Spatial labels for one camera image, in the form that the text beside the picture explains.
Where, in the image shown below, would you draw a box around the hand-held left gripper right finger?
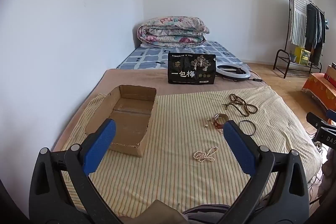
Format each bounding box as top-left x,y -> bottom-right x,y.
218,120 -> 310,224

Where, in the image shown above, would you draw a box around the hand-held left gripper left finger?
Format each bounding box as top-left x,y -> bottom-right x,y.
28,118 -> 117,224

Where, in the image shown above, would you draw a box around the pearl necklace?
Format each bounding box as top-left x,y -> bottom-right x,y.
193,147 -> 219,162

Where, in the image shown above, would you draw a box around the cardboard box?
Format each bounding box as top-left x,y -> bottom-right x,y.
84,85 -> 157,157

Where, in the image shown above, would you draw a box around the wooden bead necklace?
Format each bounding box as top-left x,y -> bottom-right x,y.
222,93 -> 258,117

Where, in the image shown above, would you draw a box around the thin metal bangle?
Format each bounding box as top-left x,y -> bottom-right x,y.
238,120 -> 257,136

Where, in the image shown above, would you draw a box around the orange patterned cloth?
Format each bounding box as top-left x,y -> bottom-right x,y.
302,73 -> 336,112

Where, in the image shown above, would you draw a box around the pinkish cloth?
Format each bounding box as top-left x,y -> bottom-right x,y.
318,148 -> 336,203

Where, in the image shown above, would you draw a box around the brown box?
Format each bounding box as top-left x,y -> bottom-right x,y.
325,63 -> 336,83

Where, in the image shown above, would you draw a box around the yellow striped sheet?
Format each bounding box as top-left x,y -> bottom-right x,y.
54,86 -> 323,216

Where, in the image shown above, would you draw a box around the yellow box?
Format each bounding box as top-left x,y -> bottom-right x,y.
294,46 -> 311,65

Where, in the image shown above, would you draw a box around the brown blanket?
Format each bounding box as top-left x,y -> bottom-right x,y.
52,68 -> 271,151

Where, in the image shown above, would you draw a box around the black metal clothes rack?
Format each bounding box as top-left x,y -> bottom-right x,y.
273,0 -> 327,79

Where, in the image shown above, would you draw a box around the dark hanging clothes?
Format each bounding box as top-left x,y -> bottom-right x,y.
304,3 -> 326,65

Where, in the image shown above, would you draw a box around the black snack bag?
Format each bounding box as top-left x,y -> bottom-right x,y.
167,53 -> 217,84

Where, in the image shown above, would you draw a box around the blue checked bed sheet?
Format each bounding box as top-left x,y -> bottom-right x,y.
116,40 -> 247,70

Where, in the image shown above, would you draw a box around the striped hanging towel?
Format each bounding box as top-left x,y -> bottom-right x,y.
289,0 -> 308,46

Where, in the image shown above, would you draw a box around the folded floral quilt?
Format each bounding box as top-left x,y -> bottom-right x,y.
137,16 -> 210,49

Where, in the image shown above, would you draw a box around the white ring light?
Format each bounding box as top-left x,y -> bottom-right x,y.
216,63 -> 252,81

